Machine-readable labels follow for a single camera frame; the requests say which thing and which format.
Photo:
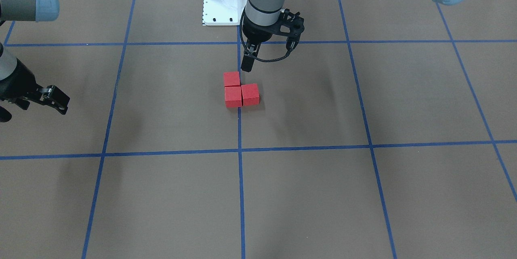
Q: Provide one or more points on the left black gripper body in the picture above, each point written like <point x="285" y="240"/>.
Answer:
<point x="257" y="32"/>

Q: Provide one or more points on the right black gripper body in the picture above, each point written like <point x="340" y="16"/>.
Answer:
<point x="16" y="82"/>

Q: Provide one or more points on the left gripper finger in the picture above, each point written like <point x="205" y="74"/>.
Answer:
<point x="255" y="48"/>
<point x="248" y="58"/>

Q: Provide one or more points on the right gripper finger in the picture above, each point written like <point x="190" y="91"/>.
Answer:
<point x="23" y="104"/>
<point x="53" y="97"/>

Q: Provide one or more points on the red block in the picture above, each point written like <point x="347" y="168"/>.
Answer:
<point x="231" y="79"/>
<point x="250" y="94"/>
<point x="233" y="96"/>

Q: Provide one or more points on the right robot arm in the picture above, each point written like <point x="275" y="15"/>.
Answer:
<point x="24" y="10"/>

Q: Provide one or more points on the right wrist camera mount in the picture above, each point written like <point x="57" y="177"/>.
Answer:
<point x="5" y="115"/>

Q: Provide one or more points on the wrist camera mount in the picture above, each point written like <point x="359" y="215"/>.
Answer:
<point x="5" y="115"/>
<point x="291" y="26"/>

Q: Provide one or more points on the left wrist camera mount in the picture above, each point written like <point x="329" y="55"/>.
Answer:
<point x="291" y="26"/>

